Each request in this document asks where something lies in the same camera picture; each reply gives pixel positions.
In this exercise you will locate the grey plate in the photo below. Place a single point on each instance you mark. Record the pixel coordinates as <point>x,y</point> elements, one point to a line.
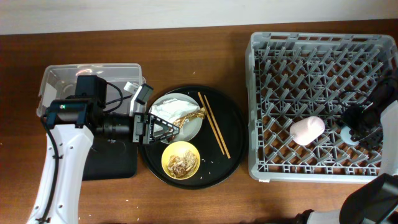
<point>179,96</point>

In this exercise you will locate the pink cup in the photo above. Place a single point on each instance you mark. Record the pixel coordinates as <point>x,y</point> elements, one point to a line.
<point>307,130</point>

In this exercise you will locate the blue cup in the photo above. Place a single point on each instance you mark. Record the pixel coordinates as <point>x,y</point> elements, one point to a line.
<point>346,136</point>

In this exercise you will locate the black rectangular tray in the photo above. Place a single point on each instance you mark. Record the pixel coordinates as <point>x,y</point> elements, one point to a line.
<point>112,155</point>

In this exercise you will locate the left wooden chopstick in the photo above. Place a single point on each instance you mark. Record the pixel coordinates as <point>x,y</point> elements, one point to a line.
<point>211,123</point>

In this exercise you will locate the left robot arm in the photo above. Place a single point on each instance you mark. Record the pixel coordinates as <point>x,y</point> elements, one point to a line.
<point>71,125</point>

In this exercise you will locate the yellow bowl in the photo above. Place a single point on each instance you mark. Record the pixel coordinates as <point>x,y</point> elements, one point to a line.
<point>178,148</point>

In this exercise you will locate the grey dishwasher rack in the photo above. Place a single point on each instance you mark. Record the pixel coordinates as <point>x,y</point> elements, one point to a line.
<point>293,76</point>

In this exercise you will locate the brown coffee sachet wrapper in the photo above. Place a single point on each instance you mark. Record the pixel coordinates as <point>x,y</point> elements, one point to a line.
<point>189,116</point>

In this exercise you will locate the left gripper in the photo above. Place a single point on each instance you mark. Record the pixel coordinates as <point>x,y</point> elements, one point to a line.
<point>143,132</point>

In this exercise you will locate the round black tray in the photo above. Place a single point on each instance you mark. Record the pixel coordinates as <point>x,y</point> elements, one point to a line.
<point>214,167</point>

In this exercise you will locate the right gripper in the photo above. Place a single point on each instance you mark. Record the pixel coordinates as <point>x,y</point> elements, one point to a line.
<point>347,117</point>

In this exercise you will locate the white napkin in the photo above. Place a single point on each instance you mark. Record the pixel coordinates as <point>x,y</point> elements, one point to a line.
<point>173,109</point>

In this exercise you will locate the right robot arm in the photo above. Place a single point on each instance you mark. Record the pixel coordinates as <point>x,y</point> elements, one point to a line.
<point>375,202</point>

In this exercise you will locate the wooden chopstick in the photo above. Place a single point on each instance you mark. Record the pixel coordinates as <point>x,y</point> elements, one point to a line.
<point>211,123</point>
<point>218,129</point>

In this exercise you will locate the food scraps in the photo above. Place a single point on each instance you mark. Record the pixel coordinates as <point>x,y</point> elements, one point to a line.
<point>180,167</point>

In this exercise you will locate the right wooden chopstick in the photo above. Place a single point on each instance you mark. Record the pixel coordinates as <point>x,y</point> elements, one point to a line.
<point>218,129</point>

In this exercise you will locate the clear plastic bin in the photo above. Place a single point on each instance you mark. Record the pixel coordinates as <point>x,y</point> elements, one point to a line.
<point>59,82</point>

